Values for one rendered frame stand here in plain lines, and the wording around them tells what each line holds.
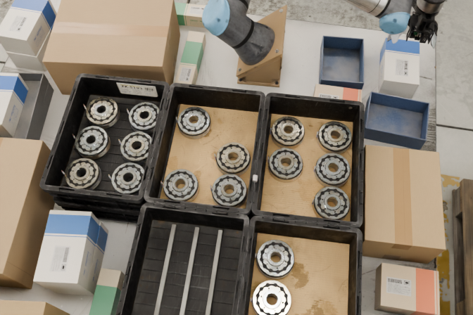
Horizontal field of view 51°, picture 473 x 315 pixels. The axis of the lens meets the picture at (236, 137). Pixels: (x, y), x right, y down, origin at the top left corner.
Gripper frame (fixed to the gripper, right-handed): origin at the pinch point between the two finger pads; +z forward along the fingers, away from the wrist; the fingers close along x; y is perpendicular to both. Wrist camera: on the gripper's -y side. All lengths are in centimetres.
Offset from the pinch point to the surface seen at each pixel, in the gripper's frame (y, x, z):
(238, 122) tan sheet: 37, -52, 5
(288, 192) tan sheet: 58, -33, 5
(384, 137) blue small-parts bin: 29.5, -3.5, 14.5
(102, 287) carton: 94, -81, 12
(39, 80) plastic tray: 29, -126, 12
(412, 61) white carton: 0.4, 3.6, 9.3
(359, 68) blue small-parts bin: 0.1, -13.3, 17.9
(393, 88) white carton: 10.1, -1.6, 13.2
